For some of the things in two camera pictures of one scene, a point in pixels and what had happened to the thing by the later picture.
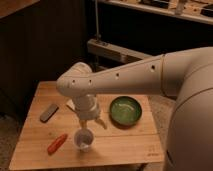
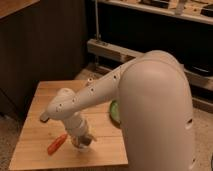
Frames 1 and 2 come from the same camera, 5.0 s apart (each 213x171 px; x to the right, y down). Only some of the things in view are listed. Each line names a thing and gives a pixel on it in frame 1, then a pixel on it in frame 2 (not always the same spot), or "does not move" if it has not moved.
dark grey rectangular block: x=49 y=113 does not move
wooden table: x=46 y=139 does not move
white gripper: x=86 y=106 to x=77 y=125
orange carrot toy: x=51 y=149 does not move
